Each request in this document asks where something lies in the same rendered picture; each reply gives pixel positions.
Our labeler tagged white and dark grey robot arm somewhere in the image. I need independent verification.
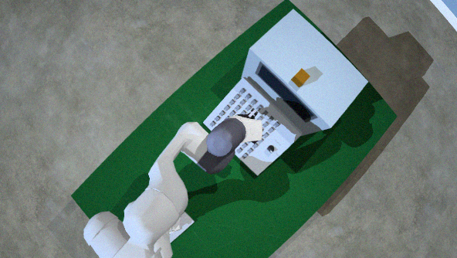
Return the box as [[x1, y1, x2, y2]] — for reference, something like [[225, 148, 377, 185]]
[[84, 115, 263, 258]]

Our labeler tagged light blue keypad machine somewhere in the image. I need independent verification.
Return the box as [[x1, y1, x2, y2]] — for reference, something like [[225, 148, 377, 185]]
[[203, 9, 368, 175]]

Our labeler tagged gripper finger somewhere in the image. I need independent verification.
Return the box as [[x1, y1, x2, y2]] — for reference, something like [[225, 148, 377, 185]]
[[249, 108, 258, 119]]

